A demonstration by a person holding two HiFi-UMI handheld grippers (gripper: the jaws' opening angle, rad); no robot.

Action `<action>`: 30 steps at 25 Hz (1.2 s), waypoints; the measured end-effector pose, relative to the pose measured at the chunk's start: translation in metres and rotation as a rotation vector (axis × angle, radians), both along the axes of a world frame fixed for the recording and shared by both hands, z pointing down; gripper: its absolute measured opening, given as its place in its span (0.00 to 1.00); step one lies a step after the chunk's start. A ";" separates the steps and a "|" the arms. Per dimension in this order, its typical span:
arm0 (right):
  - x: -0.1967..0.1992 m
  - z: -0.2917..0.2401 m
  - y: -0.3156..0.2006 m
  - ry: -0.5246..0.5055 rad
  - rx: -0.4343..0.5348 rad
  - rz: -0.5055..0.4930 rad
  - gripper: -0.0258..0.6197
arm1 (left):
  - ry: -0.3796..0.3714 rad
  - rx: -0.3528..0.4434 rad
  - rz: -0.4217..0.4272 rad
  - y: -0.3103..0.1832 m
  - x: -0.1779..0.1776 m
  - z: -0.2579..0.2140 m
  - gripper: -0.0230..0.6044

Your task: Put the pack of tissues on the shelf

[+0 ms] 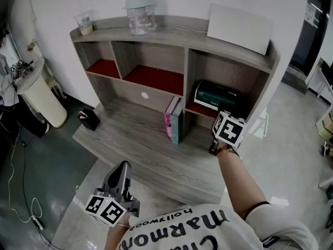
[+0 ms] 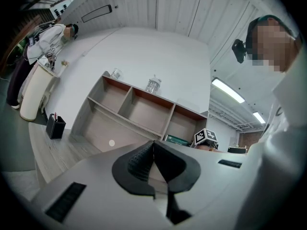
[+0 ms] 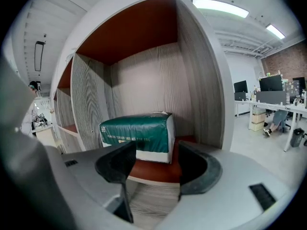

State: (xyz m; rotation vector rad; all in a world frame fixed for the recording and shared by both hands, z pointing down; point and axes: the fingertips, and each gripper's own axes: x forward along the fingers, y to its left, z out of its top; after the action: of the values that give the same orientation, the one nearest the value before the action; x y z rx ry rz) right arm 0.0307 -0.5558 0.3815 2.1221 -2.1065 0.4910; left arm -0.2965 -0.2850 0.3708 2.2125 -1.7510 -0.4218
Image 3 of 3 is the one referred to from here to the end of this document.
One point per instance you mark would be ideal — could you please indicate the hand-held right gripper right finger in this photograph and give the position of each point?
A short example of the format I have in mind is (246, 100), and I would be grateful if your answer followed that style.
(194, 171)

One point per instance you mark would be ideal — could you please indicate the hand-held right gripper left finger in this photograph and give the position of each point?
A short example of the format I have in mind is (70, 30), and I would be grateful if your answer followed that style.
(115, 164)

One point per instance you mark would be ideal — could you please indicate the green book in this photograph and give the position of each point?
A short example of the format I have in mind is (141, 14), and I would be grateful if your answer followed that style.
(134, 130)

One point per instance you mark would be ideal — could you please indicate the grey wooden desk with hutch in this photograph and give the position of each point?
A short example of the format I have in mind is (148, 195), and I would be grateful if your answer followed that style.
(156, 200)

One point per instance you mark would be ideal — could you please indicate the white office desk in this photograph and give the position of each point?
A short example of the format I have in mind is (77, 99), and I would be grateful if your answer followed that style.
(263, 105)

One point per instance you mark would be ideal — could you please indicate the black computer monitor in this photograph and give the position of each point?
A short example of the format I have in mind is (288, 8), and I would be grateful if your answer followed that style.
(271, 83)
(240, 86)
(299, 83)

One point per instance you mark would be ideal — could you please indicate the cardboard box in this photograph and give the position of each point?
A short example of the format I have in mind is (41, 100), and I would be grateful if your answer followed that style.
(258, 118)

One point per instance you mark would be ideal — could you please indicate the black waste bin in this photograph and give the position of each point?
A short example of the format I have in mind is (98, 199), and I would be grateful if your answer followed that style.
(297, 138)

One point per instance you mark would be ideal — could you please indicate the black rectangular ceiling lamp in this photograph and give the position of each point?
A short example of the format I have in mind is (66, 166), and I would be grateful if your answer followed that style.
(40, 42)

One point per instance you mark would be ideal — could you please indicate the white ceiling light panel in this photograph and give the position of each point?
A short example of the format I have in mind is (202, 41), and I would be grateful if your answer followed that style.
(220, 7)
(275, 31)

